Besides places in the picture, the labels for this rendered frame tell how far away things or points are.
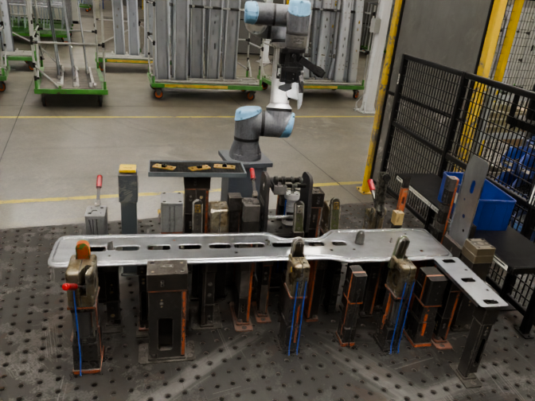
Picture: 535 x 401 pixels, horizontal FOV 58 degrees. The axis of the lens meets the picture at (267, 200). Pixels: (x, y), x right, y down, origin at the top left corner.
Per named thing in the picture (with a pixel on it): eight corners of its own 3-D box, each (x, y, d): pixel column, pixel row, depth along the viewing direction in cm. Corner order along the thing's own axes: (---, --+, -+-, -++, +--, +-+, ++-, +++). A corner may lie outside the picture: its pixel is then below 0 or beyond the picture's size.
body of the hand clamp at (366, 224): (357, 290, 201) (372, 214, 187) (351, 280, 207) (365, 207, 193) (370, 289, 202) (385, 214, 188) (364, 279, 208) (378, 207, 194)
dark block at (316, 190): (300, 285, 200) (312, 192, 183) (295, 276, 206) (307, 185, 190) (311, 285, 201) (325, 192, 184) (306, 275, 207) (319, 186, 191)
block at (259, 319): (256, 323, 175) (263, 255, 163) (251, 301, 186) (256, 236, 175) (271, 322, 176) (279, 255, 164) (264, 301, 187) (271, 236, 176)
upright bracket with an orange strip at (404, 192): (380, 286, 205) (404, 177, 185) (380, 284, 206) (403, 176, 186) (387, 286, 206) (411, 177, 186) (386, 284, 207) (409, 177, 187)
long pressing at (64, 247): (43, 273, 142) (42, 269, 141) (57, 237, 162) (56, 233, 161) (456, 259, 172) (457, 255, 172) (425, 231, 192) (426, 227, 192)
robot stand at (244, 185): (214, 224, 244) (217, 149, 228) (252, 221, 251) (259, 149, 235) (224, 244, 226) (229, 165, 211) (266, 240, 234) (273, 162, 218)
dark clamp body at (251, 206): (234, 295, 190) (240, 208, 174) (229, 277, 201) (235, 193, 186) (260, 294, 192) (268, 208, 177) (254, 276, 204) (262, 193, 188)
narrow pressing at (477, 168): (463, 249, 177) (488, 162, 164) (447, 235, 188) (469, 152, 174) (465, 249, 178) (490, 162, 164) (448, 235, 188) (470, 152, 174)
